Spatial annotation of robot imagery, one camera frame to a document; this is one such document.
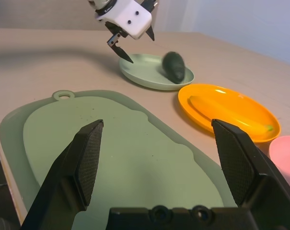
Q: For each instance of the pink plate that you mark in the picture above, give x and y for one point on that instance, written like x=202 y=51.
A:
x=286 y=155

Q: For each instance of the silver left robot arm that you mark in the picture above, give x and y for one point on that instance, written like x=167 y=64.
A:
x=99 y=3

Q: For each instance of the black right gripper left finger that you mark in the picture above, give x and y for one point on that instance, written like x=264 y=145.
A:
x=84 y=158

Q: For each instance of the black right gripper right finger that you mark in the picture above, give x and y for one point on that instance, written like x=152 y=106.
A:
x=238 y=163

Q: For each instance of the mint green plate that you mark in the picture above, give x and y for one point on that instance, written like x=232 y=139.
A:
x=144 y=72

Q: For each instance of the green cutting board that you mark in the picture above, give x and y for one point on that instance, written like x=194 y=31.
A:
x=135 y=155

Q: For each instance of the yellow plate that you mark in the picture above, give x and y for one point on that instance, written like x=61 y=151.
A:
x=231 y=100

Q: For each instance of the dark green toy avocado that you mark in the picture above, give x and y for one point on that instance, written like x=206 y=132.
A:
x=174 y=67

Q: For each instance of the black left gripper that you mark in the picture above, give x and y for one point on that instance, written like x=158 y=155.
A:
x=116 y=30

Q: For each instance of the yellow toy banana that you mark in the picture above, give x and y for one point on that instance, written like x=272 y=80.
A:
x=221 y=112

